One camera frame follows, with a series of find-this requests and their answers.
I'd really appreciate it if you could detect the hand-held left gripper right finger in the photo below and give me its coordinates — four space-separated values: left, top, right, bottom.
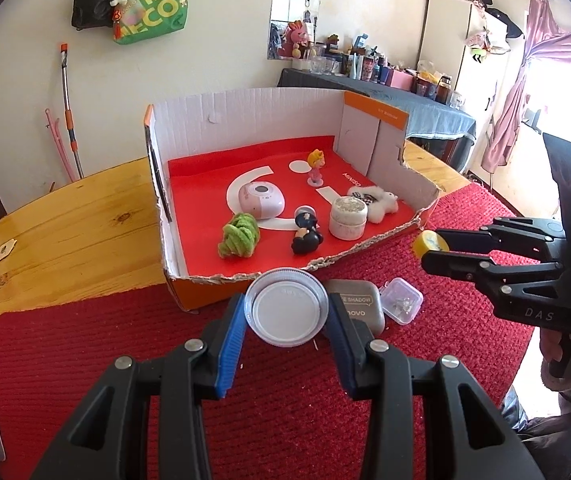
326 296 531 480

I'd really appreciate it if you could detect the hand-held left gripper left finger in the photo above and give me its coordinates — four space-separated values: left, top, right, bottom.
30 292 249 480

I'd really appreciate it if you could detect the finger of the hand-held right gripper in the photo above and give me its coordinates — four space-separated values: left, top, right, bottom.
433 217 566 261
420 251 566 311

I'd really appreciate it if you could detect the yellow round container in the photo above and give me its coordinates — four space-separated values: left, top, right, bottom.
412 230 450 260

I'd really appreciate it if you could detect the round clear plastic lid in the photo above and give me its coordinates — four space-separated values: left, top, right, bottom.
244 269 329 348

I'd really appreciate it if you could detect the black figurine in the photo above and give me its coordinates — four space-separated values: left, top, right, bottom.
290 205 323 256

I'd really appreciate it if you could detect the white cream jar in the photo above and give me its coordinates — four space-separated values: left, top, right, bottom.
329 196 369 239

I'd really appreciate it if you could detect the pink white round device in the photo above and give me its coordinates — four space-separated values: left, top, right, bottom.
238 180 286 221

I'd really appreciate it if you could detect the blonde pink figurine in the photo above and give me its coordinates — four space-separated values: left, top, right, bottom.
305 149 326 187

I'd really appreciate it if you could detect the orange cardboard box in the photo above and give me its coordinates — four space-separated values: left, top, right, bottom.
144 87 441 313

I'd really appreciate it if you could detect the person's right hand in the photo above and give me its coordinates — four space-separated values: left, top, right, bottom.
539 329 566 366

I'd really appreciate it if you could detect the grey earbuds case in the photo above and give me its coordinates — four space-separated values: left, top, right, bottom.
325 280 385 338

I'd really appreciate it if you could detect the small clear plastic box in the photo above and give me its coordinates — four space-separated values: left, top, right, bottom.
379 280 423 324

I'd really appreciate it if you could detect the white fluffy plush toy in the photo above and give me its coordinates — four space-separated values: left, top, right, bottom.
348 185 400 224

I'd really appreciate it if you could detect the red knitted mat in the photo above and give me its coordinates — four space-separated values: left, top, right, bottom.
0 182 556 480

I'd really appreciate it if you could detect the pink curtain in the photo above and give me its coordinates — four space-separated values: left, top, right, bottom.
480 0 571 173

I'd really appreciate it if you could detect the side table with dark cloth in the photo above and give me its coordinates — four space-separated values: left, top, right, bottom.
278 67 477 171

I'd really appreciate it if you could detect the pink box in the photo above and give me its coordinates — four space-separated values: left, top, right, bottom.
387 71 415 92

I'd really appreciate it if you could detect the hanging plush ornament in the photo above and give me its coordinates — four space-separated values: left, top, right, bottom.
463 30 496 63

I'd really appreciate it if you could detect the person's dark clothing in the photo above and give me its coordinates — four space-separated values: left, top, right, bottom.
503 385 571 466

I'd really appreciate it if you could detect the group of bottles and jars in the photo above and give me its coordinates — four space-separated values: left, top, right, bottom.
293 32 466 111

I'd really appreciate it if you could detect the white wardrobe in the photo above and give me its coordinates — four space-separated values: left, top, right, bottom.
418 0 526 171

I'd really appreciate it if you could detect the pink plush rabbit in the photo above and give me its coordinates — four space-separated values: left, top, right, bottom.
280 20 313 58

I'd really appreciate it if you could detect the pink hanger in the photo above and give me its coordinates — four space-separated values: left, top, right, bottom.
44 108 79 183

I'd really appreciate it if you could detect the mop pole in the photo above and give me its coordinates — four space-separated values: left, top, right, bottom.
60 44 85 181

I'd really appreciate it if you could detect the green tote bag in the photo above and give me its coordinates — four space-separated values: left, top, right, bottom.
113 0 191 46

